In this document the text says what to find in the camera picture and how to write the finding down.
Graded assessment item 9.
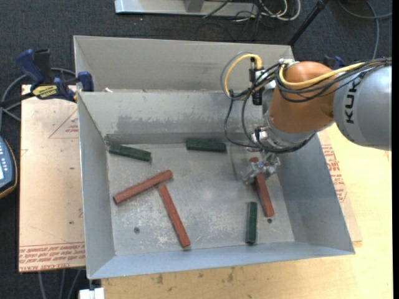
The grey metal bin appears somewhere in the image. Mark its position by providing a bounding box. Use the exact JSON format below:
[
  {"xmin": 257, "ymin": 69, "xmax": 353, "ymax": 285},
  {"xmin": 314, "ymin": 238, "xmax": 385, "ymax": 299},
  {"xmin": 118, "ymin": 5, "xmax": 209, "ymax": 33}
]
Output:
[{"xmin": 73, "ymin": 35, "xmax": 356, "ymax": 280}]

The red-brown flat block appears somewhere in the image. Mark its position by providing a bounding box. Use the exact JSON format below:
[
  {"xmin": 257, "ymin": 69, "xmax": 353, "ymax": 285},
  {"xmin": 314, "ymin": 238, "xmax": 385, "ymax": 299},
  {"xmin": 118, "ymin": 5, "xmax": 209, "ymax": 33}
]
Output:
[
  {"xmin": 157, "ymin": 184, "xmax": 191, "ymax": 249},
  {"xmin": 249, "ymin": 157, "xmax": 276, "ymax": 218},
  {"xmin": 112, "ymin": 169, "xmax": 174, "ymax": 205}
]

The brown cardboard board red print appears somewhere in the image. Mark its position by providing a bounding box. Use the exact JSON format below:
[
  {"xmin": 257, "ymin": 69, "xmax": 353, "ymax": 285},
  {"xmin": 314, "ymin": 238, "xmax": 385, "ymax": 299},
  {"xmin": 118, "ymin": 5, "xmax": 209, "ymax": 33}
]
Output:
[{"xmin": 18, "ymin": 84, "xmax": 364, "ymax": 273}]

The dark green flat block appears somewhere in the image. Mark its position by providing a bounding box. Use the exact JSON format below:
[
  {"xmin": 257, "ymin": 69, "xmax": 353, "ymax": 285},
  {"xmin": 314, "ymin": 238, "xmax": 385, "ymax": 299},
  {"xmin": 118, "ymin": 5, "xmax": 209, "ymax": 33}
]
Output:
[
  {"xmin": 185, "ymin": 138, "xmax": 227, "ymax": 154},
  {"xmin": 108, "ymin": 144, "xmax": 152, "ymax": 163},
  {"xmin": 244, "ymin": 201, "xmax": 259, "ymax": 245}
]

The black cylinder on white bracket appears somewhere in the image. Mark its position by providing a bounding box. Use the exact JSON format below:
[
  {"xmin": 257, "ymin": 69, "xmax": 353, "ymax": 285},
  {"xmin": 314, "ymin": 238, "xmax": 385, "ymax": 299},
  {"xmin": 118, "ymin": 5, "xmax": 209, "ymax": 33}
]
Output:
[{"xmin": 248, "ymin": 67, "xmax": 276, "ymax": 107}]

